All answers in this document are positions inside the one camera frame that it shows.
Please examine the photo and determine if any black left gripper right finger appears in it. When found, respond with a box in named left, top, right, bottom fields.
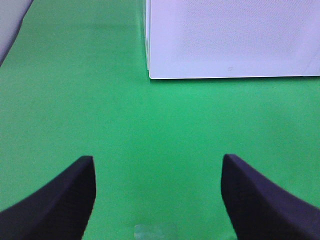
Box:
left=220, top=154, right=320, bottom=240

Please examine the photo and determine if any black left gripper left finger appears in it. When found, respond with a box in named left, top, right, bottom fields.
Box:
left=0, top=155, right=97, bottom=240

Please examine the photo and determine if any clear tape patch left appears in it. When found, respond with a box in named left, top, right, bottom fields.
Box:
left=133, top=223, right=179, bottom=240

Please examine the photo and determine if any green table mat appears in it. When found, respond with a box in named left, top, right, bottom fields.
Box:
left=0, top=0, right=320, bottom=240

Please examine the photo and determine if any white microwave oven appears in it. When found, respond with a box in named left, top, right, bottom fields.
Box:
left=144, top=0, right=320, bottom=80

